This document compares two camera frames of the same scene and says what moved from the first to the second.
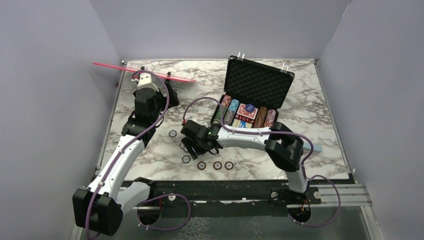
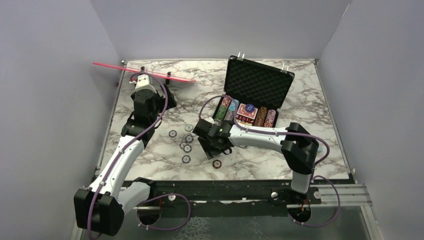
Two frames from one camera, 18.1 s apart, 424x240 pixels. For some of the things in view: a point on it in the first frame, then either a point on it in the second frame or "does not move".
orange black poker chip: [217, 165] does not move
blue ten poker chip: [172, 133] does not move
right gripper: [187, 143] -> [209, 152]
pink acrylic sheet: [147, 71] does not move
